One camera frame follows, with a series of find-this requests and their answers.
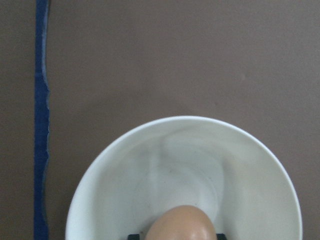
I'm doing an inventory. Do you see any white ceramic bowl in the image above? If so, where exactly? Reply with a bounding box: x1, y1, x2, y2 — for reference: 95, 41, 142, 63
65, 116, 303, 240

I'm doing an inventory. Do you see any brown egg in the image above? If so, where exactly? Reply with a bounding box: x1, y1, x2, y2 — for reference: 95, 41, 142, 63
145, 205, 218, 240

